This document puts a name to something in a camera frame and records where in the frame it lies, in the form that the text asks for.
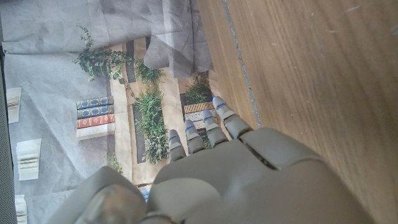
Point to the printed fabric backdrop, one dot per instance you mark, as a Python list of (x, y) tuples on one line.
[(93, 62)]

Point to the grey tape outline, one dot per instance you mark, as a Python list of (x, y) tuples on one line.
[(241, 59)]

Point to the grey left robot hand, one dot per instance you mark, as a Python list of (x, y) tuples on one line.
[(233, 180)]

